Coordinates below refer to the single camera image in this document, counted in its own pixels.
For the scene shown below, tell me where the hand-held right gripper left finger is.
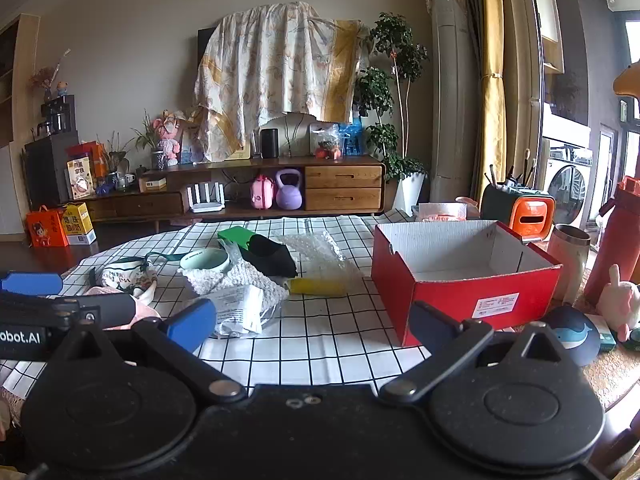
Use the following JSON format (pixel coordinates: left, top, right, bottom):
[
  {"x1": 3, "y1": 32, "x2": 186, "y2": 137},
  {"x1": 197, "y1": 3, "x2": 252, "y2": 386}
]
[{"x1": 52, "y1": 299, "x2": 247, "y2": 403}]

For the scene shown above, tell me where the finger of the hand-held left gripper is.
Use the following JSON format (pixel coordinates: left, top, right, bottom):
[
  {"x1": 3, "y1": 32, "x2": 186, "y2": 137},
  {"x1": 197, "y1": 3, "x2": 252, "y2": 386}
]
[
  {"x1": 0, "y1": 272, "x2": 63, "y2": 297},
  {"x1": 55, "y1": 292, "x2": 136, "y2": 330}
]

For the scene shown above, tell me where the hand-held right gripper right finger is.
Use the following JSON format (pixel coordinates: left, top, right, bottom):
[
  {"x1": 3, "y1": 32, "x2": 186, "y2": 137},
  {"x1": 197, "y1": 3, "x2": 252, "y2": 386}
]
[{"x1": 379, "y1": 301, "x2": 581, "y2": 403}]

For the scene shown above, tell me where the red cardboard box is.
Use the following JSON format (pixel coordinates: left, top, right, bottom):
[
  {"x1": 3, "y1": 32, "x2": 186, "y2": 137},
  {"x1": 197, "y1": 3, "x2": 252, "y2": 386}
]
[{"x1": 371, "y1": 220, "x2": 563, "y2": 348}]

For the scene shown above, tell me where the pink cloth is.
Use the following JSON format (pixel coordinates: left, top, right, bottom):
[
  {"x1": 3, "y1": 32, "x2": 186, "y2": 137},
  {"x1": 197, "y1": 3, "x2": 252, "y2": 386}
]
[{"x1": 82, "y1": 285, "x2": 161, "y2": 331}]

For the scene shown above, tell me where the grey-white plastic packet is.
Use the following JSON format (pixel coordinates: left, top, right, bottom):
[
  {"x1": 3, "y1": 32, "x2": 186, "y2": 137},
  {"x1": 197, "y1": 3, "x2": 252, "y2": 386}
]
[{"x1": 192, "y1": 285, "x2": 281, "y2": 337}]

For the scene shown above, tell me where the white foam net wrap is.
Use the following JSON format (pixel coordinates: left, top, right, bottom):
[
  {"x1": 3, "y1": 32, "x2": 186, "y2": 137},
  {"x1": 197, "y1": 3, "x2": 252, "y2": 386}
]
[{"x1": 180, "y1": 260, "x2": 290, "y2": 306}]

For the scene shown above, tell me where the green sponge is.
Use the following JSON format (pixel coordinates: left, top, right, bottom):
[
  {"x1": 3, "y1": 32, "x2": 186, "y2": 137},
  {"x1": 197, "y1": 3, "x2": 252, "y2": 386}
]
[{"x1": 217, "y1": 226, "x2": 253, "y2": 251}]

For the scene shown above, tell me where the yellow tube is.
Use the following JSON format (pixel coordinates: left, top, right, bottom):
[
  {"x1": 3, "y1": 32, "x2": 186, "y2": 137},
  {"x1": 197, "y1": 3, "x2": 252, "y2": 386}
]
[{"x1": 284, "y1": 279, "x2": 347, "y2": 296}]

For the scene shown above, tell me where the clear bubble wrap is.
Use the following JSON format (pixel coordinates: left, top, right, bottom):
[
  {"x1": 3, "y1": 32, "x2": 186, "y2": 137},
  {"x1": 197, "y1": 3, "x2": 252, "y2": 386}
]
[{"x1": 272, "y1": 231, "x2": 361, "y2": 281}]

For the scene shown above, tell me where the orange gift box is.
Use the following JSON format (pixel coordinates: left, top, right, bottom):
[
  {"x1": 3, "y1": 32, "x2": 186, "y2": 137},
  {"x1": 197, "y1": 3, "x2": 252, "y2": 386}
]
[{"x1": 26, "y1": 206, "x2": 70, "y2": 248}]

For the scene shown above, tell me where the mint green mug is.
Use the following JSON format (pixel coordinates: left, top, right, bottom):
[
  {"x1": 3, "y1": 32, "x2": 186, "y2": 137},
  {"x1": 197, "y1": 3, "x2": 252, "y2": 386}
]
[{"x1": 179, "y1": 249, "x2": 232, "y2": 273}]

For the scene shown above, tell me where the yellow cardboard box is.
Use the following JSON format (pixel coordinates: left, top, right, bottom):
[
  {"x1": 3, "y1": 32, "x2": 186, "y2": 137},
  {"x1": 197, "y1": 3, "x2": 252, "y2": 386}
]
[{"x1": 60, "y1": 202, "x2": 97, "y2": 246}]

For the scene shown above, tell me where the checked white tablecloth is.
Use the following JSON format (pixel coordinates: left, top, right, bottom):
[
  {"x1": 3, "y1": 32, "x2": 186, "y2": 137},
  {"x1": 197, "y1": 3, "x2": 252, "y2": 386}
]
[{"x1": 0, "y1": 215, "x2": 436, "y2": 401}]

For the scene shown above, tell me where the black water dispenser cabinet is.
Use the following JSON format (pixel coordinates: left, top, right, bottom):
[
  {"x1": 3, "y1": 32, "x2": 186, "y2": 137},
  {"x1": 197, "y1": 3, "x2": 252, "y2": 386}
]
[{"x1": 24, "y1": 130, "x2": 81, "y2": 211}]

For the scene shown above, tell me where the white and yellow box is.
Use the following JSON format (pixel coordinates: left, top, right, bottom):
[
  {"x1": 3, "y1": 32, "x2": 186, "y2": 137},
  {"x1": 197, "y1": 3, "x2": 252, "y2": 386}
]
[{"x1": 66, "y1": 156, "x2": 96, "y2": 200}]

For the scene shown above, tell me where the white router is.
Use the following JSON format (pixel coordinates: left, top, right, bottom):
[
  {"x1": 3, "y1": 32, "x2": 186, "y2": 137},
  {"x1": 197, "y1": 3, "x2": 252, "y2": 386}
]
[{"x1": 180, "y1": 183, "x2": 226, "y2": 212}]

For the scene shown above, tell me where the white plant pot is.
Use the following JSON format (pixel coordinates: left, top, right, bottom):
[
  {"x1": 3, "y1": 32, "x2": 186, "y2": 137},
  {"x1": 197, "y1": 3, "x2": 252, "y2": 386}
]
[{"x1": 395, "y1": 171, "x2": 427, "y2": 216}]

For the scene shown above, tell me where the red gift box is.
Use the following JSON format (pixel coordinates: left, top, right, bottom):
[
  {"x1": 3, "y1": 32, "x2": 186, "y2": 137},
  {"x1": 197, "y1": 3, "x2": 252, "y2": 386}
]
[{"x1": 65, "y1": 141, "x2": 108, "y2": 178}]

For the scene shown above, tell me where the pink toy case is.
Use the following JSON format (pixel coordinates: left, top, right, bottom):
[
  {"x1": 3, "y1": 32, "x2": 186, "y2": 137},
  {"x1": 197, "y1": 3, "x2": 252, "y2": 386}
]
[{"x1": 250, "y1": 175, "x2": 277, "y2": 209}]

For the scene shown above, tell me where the orange and green desk organizer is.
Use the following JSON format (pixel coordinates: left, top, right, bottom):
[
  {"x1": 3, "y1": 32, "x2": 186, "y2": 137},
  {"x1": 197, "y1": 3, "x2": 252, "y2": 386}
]
[{"x1": 480, "y1": 182, "x2": 557, "y2": 243}]

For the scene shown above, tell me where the white steel-rimmed tumbler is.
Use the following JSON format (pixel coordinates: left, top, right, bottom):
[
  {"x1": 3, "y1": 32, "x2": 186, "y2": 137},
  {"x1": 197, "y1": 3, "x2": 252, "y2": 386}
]
[{"x1": 546, "y1": 224, "x2": 592, "y2": 306}]

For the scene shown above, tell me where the purple kettlebell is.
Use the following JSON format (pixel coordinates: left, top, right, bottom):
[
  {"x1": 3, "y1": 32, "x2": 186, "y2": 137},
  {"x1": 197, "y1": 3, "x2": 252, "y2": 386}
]
[{"x1": 275, "y1": 169, "x2": 304, "y2": 210}]

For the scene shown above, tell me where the bunch of pens and brushes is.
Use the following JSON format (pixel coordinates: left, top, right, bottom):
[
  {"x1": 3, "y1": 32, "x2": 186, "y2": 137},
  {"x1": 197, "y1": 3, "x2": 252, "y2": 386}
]
[{"x1": 482, "y1": 149, "x2": 538, "y2": 191}]

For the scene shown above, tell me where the black coffee machine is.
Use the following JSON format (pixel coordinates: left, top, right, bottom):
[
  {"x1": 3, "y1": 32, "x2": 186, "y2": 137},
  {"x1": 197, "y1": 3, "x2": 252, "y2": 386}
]
[{"x1": 40, "y1": 94, "x2": 77, "y2": 136}]

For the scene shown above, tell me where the wooden TV cabinet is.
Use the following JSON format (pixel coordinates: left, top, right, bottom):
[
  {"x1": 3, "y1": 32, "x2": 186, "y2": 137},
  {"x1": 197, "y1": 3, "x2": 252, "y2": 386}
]
[{"x1": 82, "y1": 155, "x2": 387, "y2": 221}]

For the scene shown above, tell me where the pink doll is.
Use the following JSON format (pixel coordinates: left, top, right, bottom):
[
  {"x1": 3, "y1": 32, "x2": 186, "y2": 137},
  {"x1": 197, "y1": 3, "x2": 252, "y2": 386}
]
[{"x1": 152, "y1": 110, "x2": 182, "y2": 167}]

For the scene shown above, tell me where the small spider plant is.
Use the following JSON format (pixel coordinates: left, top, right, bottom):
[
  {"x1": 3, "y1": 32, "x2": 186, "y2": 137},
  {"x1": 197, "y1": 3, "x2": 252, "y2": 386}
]
[{"x1": 132, "y1": 110, "x2": 166, "y2": 170}]

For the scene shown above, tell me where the small green box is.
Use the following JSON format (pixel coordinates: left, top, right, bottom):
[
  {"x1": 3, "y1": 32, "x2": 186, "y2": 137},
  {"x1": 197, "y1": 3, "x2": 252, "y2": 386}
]
[{"x1": 585, "y1": 314, "x2": 618, "y2": 352}]

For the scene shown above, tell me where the pink plush rabbit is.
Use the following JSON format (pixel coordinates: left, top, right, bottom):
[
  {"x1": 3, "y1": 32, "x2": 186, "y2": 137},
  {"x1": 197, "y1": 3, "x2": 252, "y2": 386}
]
[{"x1": 596, "y1": 264, "x2": 640, "y2": 342}]

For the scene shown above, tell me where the white washing machine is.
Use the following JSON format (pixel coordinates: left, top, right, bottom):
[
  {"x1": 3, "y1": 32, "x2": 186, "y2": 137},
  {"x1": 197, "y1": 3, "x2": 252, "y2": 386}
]
[{"x1": 542, "y1": 147, "x2": 593, "y2": 231}]

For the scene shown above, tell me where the blue plastic bag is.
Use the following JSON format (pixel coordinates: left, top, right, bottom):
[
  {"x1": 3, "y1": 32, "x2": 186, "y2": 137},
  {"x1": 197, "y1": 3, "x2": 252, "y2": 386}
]
[{"x1": 340, "y1": 119, "x2": 365, "y2": 157}]

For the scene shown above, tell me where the red water bottle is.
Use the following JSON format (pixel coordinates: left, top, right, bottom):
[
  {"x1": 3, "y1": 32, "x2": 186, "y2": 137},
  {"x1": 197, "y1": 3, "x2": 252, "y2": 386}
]
[{"x1": 584, "y1": 176, "x2": 640, "y2": 306}]

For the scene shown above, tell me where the clear bag of fruit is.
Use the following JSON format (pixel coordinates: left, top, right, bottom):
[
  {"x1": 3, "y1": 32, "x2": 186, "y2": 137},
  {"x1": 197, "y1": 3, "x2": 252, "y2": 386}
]
[{"x1": 310, "y1": 124, "x2": 346, "y2": 162}]

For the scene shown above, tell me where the dried flower bunch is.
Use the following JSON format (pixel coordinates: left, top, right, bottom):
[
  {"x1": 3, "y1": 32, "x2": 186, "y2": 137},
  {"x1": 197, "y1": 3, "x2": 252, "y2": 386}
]
[{"x1": 29, "y1": 49, "x2": 72, "y2": 102}]

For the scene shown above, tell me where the yellow curtain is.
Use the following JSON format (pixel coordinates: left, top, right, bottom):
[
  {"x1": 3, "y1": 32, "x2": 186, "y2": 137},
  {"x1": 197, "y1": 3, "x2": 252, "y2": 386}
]
[{"x1": 477, "y1": 0, "x2": 508, "y2": 196}]

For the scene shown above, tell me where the covered standing air conditioner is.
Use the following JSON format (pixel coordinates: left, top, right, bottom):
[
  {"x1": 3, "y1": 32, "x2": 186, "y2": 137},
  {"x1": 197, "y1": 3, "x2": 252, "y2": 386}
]
[{"x1": 426, "y1": 0, "x2": 488, "y2": 203}]

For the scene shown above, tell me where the floral yellow-white cloth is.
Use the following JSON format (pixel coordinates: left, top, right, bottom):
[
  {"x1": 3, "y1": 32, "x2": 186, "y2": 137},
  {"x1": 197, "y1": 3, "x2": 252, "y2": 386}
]
[{"x1": 194, "y1": 1, "x2": 370, "y2": 163}]

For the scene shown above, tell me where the black television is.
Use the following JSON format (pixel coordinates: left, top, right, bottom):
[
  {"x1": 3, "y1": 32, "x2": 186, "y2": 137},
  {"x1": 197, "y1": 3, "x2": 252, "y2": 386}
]
[{"x1": 197, "y1": 26, "x2": 219, "y2": 63}]

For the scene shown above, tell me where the tall green potted plant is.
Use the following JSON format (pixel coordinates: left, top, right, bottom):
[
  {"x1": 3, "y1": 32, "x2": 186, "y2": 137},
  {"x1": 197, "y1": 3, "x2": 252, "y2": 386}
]
[{"x1": 352, "y1": 12, "x2": 430, "y2": 181}]

